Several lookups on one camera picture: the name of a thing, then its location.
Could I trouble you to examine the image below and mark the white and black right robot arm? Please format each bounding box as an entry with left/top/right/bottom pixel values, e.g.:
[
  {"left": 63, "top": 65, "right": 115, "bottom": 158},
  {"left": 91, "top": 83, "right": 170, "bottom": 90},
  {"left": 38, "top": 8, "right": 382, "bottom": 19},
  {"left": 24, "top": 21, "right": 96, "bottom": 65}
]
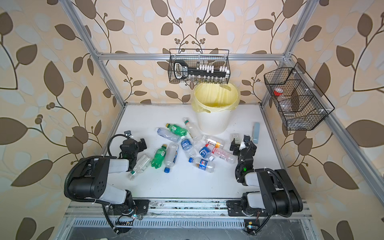
[{"left": 227, "top": 135, "right": 304, "bottom": 236}]

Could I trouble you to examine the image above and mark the clear bluish bottle lying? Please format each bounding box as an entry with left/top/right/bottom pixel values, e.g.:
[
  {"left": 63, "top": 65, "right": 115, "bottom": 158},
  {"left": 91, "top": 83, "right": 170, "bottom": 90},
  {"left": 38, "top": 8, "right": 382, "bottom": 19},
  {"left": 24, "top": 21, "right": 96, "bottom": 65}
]
[{"left": 156, "top": 128, "right": 181, "bottom": 143}]

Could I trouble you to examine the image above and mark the water bottle blue label white cap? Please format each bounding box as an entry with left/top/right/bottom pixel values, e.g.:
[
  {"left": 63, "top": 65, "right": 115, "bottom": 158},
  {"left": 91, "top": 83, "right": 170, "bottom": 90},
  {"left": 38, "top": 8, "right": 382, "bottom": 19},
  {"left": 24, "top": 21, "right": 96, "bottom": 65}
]
[{"left": 181, "top": 136, "right": 196, "bottom": 159}]

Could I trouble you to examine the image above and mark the green bottle yellow cap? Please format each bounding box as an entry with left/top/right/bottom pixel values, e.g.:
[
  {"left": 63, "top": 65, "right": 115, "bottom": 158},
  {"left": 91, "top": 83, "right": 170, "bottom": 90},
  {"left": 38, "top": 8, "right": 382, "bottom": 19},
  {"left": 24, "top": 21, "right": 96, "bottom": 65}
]
[{"left": 166, "top": 124, "right": 188, "bottom": 137}]

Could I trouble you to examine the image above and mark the black rack of white vials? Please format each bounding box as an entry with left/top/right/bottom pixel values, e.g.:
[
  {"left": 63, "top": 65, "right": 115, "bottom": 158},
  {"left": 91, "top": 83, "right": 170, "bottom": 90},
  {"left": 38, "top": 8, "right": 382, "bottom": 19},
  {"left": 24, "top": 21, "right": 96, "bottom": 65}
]
[{"left": 172, "top": 60, "right": 231, "bottom": 81}]

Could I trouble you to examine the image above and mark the yellow bin liner bag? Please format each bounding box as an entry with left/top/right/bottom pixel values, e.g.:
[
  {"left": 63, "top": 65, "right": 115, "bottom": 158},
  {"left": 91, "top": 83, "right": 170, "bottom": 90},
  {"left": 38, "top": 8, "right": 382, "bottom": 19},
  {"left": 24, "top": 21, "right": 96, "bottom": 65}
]
[{"left": 191, "top": 83, "right": 241, "bottom": 114}]

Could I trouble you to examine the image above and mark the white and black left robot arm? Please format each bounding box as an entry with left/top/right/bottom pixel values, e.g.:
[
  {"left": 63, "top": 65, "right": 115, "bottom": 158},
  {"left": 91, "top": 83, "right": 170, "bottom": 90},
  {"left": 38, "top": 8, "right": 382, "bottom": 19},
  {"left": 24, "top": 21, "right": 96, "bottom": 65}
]
[{"left": 64, "top": 131, "right": 151, "bottom": 234}]

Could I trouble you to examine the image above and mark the black wire basket right wall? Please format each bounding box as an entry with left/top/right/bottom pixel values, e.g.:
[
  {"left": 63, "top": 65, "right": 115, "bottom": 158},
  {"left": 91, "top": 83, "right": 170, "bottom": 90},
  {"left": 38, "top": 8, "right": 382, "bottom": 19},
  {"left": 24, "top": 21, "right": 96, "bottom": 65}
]
[{"left": 264, "top": 63, "right": 335, "bottom": 131}]

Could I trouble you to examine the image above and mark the clear bottle blue artesian label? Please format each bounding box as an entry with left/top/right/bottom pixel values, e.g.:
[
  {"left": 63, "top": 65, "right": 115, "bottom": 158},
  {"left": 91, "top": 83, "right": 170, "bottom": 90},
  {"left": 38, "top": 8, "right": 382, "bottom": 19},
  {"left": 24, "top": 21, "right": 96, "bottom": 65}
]
[{"left": 164, "top": 143, "right": 179, "bottom": 174}]

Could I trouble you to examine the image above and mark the clear bottle green red neck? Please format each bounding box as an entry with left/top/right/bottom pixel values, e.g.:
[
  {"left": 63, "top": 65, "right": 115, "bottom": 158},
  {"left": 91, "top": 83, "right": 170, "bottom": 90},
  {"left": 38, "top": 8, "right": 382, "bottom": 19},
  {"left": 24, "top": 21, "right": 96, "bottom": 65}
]
[{"left": 183, "top": 118, "right": 203, "bottom": 143}]

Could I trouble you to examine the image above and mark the clear bottle red cap red print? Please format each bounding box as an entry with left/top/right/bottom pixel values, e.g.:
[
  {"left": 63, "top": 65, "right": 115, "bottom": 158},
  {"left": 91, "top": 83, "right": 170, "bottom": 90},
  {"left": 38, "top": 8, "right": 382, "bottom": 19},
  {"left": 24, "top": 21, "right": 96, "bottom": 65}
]
[{"left": 206, "top": 144, "right": 237, "bottom": 164}]

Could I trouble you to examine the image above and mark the clear bottle green band label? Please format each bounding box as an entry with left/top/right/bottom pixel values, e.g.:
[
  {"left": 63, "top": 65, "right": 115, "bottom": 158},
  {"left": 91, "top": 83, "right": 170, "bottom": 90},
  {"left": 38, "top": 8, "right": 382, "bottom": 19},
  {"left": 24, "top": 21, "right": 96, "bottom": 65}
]
[{"left": 230, "top": 133, "right": 241, "bottom": 145}]

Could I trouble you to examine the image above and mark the red capped item in basket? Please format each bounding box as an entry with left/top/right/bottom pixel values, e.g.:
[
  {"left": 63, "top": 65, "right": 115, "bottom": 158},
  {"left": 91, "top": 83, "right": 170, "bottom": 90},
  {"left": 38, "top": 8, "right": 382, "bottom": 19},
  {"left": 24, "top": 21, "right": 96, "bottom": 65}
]
[{"left": 274, "top": 87, "right": 284, "bottom": 97}]

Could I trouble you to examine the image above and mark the white ribbed waste bin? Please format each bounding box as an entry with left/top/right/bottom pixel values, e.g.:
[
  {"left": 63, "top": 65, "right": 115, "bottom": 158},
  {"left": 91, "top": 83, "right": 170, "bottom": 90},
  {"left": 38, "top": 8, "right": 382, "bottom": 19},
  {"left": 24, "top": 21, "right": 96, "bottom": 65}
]
[{"left": 194, "top": 107, "right": 234, "bottom": 135}]

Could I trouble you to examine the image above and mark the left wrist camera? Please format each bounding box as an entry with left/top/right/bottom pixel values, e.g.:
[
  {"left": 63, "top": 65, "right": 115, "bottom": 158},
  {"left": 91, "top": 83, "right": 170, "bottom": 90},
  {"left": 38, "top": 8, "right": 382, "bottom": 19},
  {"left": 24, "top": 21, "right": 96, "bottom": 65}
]
[{"left": 124, "top": 131, "right": 133, "bottom": 139}]

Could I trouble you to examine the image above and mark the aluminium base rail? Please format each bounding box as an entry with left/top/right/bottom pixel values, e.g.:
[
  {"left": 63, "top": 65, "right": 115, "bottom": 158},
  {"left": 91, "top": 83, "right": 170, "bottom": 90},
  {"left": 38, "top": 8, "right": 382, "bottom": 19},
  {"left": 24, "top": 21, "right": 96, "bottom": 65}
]
[{"left": 53, "top": 198, "right": 321, "bottom": 240}]

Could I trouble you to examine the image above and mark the pepsi bottle blue cap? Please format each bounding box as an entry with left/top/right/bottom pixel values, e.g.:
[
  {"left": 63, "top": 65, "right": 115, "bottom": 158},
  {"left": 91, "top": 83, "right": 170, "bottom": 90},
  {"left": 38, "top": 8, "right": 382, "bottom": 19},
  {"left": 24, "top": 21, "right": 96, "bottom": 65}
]
[{"left": 189, "top": 158, "right": 215, "bottom": 173}]

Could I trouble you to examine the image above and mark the black wire basket back wall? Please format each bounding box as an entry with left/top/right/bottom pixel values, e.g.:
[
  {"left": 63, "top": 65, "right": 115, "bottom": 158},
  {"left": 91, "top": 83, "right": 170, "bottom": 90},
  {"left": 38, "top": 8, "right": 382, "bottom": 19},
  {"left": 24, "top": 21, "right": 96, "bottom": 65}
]
[{"left": 168, "top": 48, "right": 231, "bottom": 84}]

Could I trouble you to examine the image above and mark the black wire basket wall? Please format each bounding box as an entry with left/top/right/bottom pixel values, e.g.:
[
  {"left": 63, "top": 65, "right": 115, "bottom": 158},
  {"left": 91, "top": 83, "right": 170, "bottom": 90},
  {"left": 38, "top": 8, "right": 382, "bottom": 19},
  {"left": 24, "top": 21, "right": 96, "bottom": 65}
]
[
  {"left": 264, "top": 63, "right": 335, "bottom": 131},
  {"left": 168, "top": 48, "right": 231, "bottom": 84}
]

